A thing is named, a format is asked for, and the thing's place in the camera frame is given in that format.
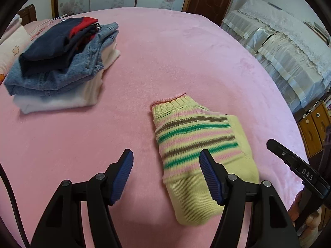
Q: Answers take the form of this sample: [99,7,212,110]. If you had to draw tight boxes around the yellow striped knit sweater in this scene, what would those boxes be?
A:
[150,92,260,226]

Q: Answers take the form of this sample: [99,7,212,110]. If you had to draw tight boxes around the lace covered sofa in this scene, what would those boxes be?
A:
[221,0,331,114]

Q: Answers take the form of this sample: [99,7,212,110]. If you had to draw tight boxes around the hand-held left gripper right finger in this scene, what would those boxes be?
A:
[199,149,300,248]

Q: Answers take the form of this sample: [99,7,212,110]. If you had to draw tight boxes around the folded blue jeans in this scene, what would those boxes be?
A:
[5,22,120,97]

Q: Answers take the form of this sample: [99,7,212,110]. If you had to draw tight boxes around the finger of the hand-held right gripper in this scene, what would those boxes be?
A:
[266,138,331,200]

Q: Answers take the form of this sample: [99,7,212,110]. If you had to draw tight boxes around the wooden cabinet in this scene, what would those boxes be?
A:
[297,100,331,159]

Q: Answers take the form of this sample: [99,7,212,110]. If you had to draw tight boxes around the person's right hand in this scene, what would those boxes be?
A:
[288,191,324,239]

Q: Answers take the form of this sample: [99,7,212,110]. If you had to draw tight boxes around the folded red garment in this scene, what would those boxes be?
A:
[69,17,99,39]

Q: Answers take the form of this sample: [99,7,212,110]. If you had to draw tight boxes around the folded navy garment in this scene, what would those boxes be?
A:
[19,17,101,78]

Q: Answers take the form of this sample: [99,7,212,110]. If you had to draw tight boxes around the folded white sweater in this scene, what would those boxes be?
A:
[13,43,121,114]

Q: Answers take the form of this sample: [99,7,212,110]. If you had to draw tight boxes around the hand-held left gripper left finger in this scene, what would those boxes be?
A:
[30,148,134,248]

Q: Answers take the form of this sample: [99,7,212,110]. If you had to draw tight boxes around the wooden headboard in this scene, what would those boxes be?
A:
[16,4,38,27]

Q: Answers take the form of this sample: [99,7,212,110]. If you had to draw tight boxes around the pink bed blanket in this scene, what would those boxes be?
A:
[0,7,311,248]

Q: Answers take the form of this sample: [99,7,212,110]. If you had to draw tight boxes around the black cable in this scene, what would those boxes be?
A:
[0,162,30,248]

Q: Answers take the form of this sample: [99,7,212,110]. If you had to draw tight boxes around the cream printed pillow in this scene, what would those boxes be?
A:
[0,14,34,86]

